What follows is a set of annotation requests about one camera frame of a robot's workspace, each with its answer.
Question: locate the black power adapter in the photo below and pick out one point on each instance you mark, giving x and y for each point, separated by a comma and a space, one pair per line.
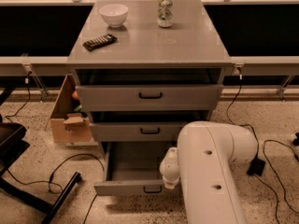
256, 167

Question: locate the brown cardboard box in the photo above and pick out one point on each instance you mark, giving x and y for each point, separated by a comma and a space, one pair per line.
68, 125

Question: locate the grey bottom drawer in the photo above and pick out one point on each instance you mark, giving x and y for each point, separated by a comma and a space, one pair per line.
132, 168

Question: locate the grey railing beam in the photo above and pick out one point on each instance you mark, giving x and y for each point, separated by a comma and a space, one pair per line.
247, 66

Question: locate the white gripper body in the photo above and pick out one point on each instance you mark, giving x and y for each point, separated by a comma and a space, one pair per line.
168, 169

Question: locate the grey drawer cabinet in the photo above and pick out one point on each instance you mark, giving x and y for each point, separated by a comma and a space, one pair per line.
189, 52

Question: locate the grey top drawer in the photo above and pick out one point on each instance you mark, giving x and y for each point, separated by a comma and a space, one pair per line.
148, 97

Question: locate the white green soda can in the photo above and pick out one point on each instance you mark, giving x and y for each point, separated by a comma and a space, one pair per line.
165, 15

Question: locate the grey middle drawer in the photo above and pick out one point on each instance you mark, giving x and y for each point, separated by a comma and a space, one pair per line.
136, 131

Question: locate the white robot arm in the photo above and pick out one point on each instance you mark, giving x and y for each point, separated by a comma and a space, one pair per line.
200, 164

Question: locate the white bowl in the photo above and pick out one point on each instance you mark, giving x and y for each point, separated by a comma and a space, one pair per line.
114, 15

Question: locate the dark snack bar packet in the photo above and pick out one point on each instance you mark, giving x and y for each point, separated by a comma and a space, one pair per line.
99, 42

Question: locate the grey drawer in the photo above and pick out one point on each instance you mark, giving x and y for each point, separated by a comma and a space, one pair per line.
148, 97
132, 168
136, 131

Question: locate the black chair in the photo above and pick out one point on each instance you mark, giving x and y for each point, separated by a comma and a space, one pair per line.
34, 186

